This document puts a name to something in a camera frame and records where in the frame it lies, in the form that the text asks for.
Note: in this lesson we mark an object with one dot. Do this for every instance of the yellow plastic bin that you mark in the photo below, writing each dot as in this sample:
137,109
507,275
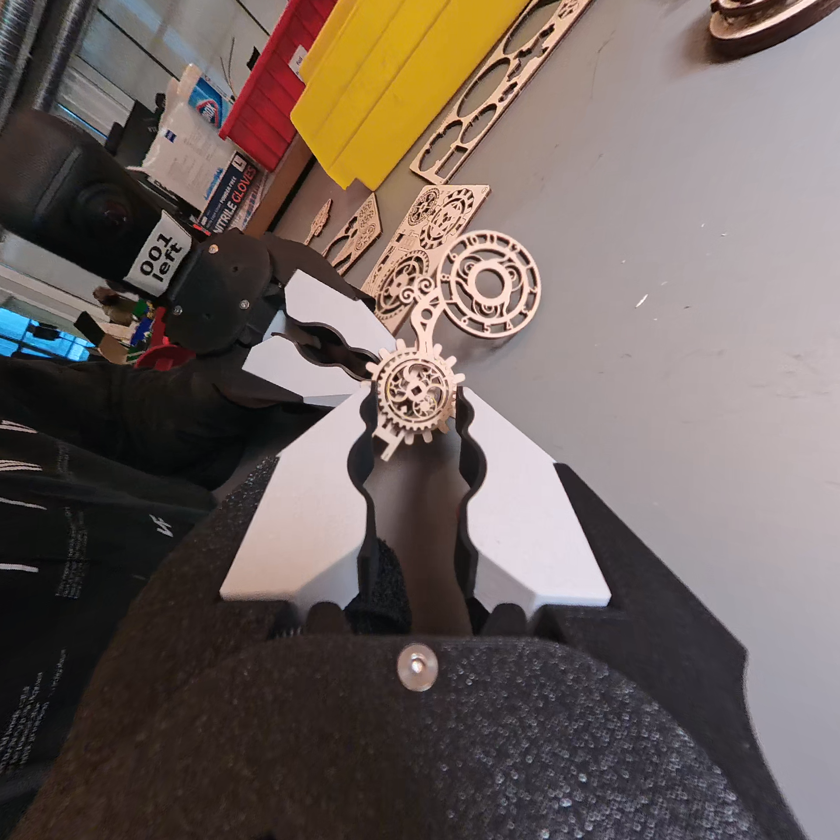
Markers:
394,79

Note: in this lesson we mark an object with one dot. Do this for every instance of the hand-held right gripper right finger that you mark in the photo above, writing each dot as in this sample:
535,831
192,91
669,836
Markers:
538,531

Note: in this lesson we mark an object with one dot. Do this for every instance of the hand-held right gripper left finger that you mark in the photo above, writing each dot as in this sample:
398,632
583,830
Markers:
302,525

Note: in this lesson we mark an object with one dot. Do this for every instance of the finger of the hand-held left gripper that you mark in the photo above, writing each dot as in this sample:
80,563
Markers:
295,374
328,298

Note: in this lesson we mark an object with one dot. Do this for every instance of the wooden sheet with gears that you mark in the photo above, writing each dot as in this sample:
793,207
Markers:
407,243

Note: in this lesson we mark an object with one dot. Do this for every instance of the white wipes canister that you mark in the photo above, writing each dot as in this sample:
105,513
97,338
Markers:
210,105

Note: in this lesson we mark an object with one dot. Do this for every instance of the house-shaped wooden piece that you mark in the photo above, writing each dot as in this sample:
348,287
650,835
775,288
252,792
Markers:
358,236

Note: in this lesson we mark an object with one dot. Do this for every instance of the wooden clock dial arm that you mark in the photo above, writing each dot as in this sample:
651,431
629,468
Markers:
425,334

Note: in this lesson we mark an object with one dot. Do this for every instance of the grey desk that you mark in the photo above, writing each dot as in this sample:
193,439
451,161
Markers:
689,328

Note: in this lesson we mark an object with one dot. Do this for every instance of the white paper box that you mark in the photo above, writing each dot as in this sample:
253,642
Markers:
177,144

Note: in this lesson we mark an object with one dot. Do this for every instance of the red bag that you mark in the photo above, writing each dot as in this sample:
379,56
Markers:
161,354

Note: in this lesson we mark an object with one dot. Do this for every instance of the red plastic bin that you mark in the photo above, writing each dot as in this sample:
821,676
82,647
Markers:
275,85

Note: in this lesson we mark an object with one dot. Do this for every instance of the wood-edged side table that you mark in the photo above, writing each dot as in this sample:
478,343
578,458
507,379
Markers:
289,184

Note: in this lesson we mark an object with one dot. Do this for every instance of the large wooden gear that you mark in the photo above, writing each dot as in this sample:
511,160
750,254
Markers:
451,407

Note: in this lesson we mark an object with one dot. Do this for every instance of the round wooden gear assembly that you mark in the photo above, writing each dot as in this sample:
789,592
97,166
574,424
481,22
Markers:
768,26

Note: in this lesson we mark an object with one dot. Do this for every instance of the small ornate wooden piece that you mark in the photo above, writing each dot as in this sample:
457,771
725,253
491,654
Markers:
326,223

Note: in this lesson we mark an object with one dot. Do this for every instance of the wooden sheet with round holes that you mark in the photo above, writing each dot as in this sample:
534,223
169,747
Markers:
469,118

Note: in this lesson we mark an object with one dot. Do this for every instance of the nitrile gloves box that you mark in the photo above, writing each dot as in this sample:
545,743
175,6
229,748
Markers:
233,193

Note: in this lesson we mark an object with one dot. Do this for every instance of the silver air duct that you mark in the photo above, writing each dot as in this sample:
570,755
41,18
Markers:
33,52

